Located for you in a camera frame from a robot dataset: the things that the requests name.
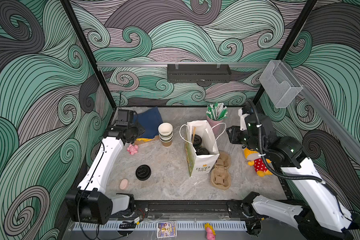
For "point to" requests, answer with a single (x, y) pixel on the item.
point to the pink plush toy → (132, 149)
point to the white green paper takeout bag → (198, 164)
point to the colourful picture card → (165, 229)
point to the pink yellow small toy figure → (210, 233)
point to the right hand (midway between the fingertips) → (229, 130)
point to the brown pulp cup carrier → (221, 177)
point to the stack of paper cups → (165, 132)
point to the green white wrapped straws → (217, 111)
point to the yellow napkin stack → (143, 139)
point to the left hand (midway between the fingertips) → (142, 128)
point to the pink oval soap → (123, 184)
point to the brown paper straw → (193, 133)
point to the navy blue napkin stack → (149, 120)
